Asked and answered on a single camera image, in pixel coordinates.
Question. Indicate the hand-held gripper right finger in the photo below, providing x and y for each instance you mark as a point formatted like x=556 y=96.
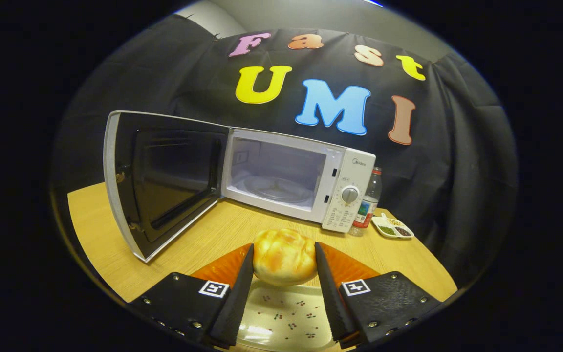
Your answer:
x=330 y=303

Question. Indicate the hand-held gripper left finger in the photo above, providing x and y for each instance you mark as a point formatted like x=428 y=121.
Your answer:
x=237 y=303

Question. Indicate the white divided bean dish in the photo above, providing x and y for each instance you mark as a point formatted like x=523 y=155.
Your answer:
x=393 y=229

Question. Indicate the white speckled plate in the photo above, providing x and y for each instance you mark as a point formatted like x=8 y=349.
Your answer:
x=286 y=318

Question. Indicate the clear plastic water bottle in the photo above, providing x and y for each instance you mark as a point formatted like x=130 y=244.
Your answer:
x=367 y=205

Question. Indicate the white microwave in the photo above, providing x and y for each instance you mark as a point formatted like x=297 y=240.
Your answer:
x=345 y=195

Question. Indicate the golden bread bun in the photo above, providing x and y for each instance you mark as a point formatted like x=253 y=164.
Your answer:
x=284 y=256

